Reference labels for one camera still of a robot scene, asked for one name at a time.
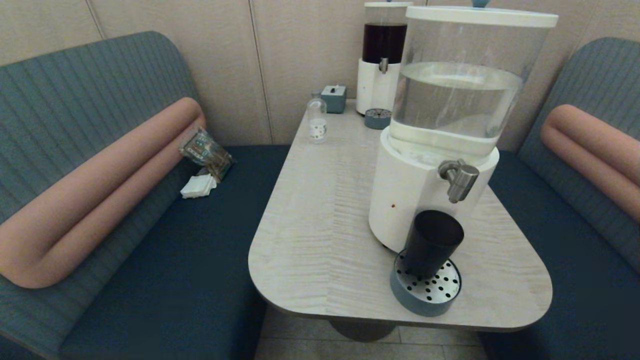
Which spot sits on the blue upholstered bench sofa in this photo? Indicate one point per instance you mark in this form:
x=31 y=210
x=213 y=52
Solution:
x=200 y=260
x=575 y=260

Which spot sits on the black plastic cup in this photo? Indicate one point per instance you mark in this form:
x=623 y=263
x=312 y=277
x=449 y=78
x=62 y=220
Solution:
x=430 y=240

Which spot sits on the large blue perforated drip tray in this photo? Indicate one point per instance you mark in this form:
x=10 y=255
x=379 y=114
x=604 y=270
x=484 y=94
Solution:
x=430 y=300

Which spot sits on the small clear plastic bottle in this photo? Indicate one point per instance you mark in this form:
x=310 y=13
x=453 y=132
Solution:
x=317 y=125

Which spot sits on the pink bolster cushion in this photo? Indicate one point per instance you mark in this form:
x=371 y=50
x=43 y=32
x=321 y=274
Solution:
x=100 y=190
x=595 y=150

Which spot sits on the white paper napkins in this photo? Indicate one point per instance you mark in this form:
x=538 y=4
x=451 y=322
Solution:
x=199 y=186

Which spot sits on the blue dispenser lid knob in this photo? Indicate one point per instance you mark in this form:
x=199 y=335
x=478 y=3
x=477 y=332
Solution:
x=482 y=3

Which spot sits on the teal tissue box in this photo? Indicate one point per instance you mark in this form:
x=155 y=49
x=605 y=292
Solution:
x=334 y=100

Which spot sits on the small blue drip tray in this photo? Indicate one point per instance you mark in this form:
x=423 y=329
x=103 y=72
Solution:
x=377 y=119

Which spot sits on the golden table pedestal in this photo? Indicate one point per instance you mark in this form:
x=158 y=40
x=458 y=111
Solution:
x=362 y=331

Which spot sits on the large clear water dispenser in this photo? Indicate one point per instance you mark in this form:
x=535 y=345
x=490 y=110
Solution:
x=415 y=200

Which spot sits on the small dark drink dispenser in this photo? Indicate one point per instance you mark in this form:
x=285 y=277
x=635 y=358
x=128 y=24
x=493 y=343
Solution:
x=375 y=85

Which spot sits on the silver water dispenser tap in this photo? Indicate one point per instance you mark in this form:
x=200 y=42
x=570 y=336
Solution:
x=462 y=180

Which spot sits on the small silver dispenser tap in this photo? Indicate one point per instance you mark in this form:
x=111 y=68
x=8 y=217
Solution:
x=383 y=65

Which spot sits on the clear plastic snack bag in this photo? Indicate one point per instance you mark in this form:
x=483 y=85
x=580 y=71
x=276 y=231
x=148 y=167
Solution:
x=206 y=152

